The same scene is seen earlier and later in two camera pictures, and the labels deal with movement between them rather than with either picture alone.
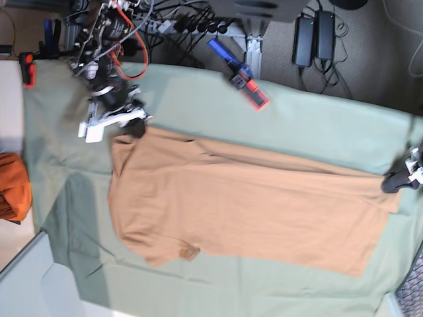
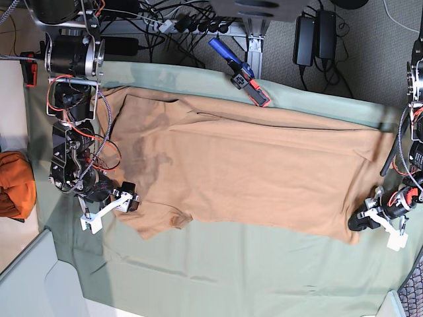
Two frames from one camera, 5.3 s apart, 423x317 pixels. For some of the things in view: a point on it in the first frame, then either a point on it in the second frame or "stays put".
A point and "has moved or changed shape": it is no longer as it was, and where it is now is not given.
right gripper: x=112 y=96 to x=97 y=185
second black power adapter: x=324 y=34 stays put
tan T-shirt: x=172 y=195 has moved or changed shape
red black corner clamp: x=28 y=69 stays put
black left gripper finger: x=392 y=182 to x=358 y=224
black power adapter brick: x=303 y=41 stays put
